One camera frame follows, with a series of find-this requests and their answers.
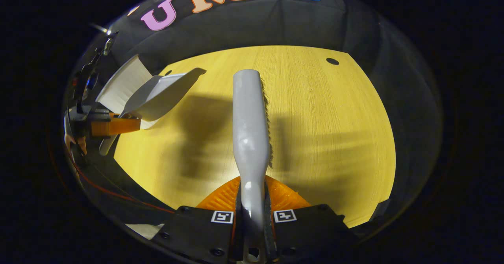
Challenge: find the grey plastic dustpan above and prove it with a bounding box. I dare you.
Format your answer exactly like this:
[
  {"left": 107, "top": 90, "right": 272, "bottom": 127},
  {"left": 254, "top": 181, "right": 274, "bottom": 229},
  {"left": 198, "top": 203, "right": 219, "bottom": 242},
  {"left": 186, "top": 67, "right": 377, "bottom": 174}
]
[{"left": 98, "top": 67, "right": 207, "bottom": 156}]

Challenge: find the wooden desktop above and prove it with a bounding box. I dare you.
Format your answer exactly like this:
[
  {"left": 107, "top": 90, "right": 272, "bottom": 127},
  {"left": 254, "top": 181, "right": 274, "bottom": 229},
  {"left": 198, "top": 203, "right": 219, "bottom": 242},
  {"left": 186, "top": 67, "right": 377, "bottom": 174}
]
[{"left": 113, "top": 45, "right": 396, "bottom": 228}]

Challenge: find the red cable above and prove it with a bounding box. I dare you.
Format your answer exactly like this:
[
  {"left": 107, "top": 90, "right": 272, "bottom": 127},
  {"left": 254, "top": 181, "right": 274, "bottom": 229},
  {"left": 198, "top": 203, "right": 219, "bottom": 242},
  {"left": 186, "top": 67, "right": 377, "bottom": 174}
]
[{"left": 65, "top": 146, "right": 176, "bottom": 214}]

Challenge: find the white sheet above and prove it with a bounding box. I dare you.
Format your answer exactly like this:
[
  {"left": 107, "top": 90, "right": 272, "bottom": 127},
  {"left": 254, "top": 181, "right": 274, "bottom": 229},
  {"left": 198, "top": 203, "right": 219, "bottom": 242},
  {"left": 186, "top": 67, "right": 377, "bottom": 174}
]
[{"left": 125, "top": 223, "right": 165, "bottom": 240}]

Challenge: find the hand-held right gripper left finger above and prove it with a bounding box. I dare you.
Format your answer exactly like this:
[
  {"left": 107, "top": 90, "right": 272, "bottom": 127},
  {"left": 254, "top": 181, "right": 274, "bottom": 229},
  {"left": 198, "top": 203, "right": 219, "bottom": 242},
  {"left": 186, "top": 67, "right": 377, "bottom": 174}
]
[{"left": 152, "top": 176, "right": 241, "bottom": 262}]

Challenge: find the black backdrop cloth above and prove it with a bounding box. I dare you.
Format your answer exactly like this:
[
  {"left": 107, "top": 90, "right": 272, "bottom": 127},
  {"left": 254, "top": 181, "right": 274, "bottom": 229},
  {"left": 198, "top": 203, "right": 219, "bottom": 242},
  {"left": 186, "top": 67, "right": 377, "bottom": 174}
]
[{"left": 79, "top": 0, "right": 443, "bottom": 233}]

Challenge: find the small grey broom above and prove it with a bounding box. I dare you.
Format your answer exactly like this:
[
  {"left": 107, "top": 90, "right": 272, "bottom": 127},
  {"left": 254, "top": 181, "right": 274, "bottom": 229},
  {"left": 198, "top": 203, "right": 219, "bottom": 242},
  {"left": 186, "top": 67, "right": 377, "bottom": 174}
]
[{"left": 232, "top": 69, "right": 274, "bottom": 264}]

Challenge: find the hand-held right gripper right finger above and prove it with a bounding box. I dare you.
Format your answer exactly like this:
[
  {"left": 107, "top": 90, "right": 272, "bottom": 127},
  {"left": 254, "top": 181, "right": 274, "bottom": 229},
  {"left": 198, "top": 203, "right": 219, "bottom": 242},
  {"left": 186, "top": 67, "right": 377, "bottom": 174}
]
[{"left": 263, "top": 175, "right": 357, "bottom": 260}]

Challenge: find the white ribbed garbage bin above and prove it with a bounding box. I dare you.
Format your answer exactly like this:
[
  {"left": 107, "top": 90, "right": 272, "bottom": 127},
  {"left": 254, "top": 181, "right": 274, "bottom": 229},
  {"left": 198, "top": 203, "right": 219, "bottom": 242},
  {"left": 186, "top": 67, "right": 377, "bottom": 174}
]
[{"left": 96, "top": 54, "right": 153, "bottom": 115}]

